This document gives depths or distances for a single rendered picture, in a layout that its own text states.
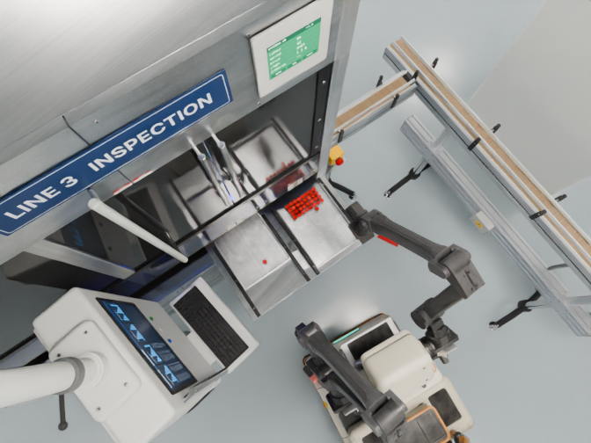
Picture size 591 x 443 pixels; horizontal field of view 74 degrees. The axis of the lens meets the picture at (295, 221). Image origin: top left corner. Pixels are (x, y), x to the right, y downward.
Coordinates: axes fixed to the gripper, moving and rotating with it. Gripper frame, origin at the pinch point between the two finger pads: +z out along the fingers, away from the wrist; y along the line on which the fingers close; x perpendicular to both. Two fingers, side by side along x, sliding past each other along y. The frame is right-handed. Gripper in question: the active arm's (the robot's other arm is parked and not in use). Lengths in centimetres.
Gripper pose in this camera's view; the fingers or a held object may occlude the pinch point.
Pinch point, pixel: (358, 234)
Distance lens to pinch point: 172.7
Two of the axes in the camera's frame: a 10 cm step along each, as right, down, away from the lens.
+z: -0.1, 2.4, 9.7
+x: -8.3, 5.4, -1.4
